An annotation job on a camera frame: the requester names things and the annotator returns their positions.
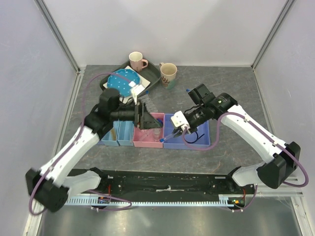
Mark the beige green floral mug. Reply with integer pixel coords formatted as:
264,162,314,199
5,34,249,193
159,62,178,89

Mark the blue base graduated cylinder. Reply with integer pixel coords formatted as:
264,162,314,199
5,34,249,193
137,119,164,143

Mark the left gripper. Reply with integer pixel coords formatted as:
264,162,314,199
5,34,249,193
111,99,162,130

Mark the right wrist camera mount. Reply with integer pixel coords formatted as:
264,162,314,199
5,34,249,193
170,111,190,131

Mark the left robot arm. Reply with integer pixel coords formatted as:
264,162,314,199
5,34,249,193
25,85,162,215

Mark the pink bin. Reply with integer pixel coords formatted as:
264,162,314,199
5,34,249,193
133,113,164,148

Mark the dark grey tray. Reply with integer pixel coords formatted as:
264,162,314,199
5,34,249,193
99,61,161,97

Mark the purple cable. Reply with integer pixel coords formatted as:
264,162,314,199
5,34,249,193
29,72,135,216
181,112,310,213

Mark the blue polka dot plate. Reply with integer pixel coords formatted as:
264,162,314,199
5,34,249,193
106,69,140,97

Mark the pink mug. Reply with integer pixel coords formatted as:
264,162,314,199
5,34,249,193
128,51,148,72

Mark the white square board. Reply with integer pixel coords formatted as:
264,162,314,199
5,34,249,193
100,66,150,89

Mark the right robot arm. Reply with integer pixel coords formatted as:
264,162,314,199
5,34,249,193
171,84,301,194

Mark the test tube brush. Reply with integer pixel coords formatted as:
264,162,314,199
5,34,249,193
110,128,117,141

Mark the light blue bin right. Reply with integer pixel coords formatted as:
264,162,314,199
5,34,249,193
117,121,134,147

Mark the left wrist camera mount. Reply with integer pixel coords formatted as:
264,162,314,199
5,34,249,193
128,82,145,105

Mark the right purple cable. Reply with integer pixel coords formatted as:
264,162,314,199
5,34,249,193
181,112,310,213

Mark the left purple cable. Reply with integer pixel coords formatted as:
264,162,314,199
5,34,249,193
29,72,135,216

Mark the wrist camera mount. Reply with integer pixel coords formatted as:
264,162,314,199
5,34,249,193
128,82,145,105
170,111,190,131

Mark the black wire ring stand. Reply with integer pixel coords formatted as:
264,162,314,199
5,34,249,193
184,132,205,144

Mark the small glass beaker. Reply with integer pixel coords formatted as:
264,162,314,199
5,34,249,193
153,128,161,142

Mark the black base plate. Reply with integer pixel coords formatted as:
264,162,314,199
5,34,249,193
66,168,256,200

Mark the light blue cable duct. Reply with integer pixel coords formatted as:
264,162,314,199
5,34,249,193
65,194,234,207

